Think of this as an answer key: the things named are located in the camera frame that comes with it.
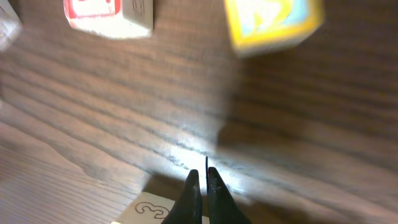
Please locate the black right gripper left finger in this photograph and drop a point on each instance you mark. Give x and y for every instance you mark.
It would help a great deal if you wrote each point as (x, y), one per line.
(188, 208)

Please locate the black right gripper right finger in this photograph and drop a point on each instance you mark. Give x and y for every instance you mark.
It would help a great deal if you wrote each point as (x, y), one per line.
(222, 208)

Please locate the blue L block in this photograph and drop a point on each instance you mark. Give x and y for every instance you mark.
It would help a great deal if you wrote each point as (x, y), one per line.
(148, 208)

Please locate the yellow W block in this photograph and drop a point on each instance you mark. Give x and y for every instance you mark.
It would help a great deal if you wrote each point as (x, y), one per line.
(263, 26)

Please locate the red I block right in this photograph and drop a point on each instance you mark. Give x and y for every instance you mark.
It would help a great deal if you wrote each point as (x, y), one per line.
(112, 19)

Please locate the red i block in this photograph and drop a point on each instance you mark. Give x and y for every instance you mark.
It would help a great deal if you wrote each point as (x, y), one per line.
(11, 26)
(112, 19)

